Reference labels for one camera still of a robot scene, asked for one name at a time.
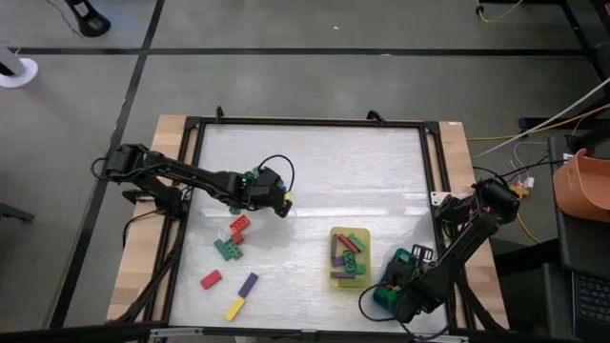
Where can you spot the small red block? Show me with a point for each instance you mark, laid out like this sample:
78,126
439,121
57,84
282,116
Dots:
392,287

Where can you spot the orange plastic bin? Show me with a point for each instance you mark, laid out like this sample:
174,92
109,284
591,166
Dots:
583,190

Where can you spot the black stand base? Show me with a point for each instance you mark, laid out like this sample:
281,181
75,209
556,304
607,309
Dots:
90,21

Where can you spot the teal plastic bin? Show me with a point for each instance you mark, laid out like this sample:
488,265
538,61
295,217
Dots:
405,256

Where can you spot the large red studded brick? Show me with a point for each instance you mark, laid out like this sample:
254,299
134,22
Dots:
239,223

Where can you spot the black frame leg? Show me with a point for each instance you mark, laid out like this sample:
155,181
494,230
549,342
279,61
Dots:
604,62

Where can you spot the dark green block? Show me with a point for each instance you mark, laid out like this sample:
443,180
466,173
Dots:
221,248

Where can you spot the white table cover sheet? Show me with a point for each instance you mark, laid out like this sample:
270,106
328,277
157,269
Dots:
333,167

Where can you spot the white round stand base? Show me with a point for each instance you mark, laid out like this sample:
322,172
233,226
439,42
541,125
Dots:
21,76

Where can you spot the small green block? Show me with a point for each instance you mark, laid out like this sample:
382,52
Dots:
388,296

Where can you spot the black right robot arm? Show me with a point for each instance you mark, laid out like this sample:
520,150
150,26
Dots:
464,238

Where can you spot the black slotted bracket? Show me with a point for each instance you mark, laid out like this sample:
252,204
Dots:
422,253

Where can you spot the black table frame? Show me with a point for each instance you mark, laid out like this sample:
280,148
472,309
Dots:
310,121

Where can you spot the black keyboard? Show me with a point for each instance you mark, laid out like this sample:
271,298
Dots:
593,300

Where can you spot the white corner bracket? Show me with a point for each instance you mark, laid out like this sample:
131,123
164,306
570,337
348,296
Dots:
438,197

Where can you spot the yellow plastic bin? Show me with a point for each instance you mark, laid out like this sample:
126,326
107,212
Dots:
350,284

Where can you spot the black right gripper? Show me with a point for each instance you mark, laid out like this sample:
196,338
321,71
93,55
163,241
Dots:
419,297

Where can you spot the small purple block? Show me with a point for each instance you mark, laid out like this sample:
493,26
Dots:
338,261

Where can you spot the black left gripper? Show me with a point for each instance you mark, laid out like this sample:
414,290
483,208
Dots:
264,190

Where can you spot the black side cart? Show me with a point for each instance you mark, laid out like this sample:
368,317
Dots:
591,248

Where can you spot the black frame clamp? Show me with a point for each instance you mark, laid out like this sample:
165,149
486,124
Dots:
376,115
219,113

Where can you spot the silver bar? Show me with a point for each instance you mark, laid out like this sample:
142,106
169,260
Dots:
176,332

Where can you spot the black floor bracket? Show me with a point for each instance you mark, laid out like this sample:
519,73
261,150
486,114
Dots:
14,212

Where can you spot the green studded brick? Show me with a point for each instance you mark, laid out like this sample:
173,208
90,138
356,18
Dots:
234,251
350,261

